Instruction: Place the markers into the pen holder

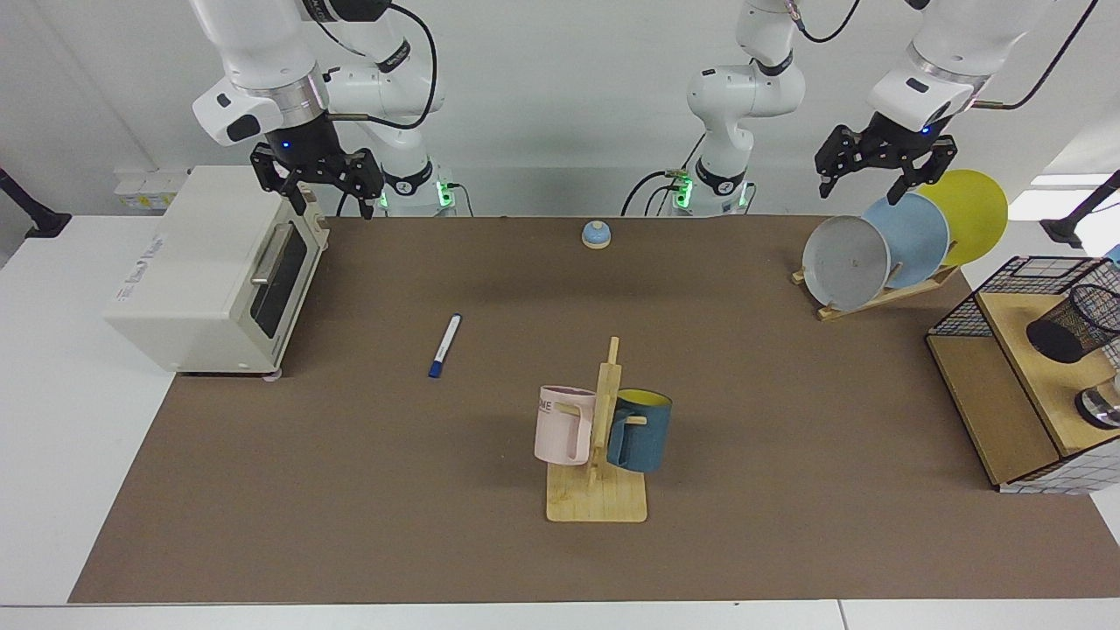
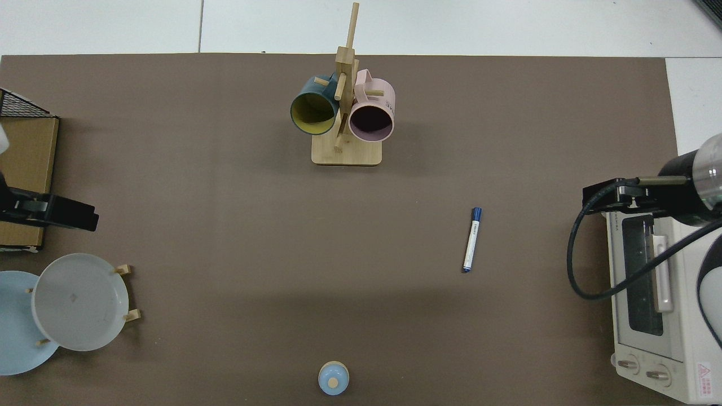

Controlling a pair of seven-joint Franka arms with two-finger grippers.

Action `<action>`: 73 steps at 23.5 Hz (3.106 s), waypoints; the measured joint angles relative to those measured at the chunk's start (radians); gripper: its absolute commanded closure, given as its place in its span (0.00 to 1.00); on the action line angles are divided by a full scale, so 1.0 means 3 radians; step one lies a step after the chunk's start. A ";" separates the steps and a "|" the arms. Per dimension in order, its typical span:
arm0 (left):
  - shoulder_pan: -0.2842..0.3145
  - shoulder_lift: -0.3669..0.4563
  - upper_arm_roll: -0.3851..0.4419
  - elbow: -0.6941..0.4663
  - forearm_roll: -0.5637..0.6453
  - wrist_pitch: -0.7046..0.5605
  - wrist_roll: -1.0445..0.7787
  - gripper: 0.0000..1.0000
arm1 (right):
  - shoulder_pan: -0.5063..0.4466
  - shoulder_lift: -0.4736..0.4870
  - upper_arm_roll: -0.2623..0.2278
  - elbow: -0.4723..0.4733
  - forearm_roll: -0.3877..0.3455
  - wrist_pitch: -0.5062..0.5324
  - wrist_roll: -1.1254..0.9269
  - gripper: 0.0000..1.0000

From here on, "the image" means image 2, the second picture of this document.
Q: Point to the blue whiteboard marker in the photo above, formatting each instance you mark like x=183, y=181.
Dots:
x=471, y=239

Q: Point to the grey plate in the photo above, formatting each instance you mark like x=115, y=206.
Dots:
x=79, y=304

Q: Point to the wooden plate rack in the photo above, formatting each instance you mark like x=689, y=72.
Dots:
x=131, y=316

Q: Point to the light blue plate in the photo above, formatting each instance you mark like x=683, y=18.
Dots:
x=14, y=327

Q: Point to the pale toaster oven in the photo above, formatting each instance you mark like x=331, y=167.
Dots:
x=694, y=338

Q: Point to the brown table cloth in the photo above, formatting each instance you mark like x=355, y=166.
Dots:
x=225, y=225

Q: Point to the dark grey device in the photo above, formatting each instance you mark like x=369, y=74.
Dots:
x=712, y=10

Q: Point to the dark teal mug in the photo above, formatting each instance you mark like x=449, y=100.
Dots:
x=304, y=87

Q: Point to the wooden cup stand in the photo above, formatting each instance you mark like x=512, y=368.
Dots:
x=347, y=155

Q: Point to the pink mug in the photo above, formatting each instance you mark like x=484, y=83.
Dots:
x=383, y=96

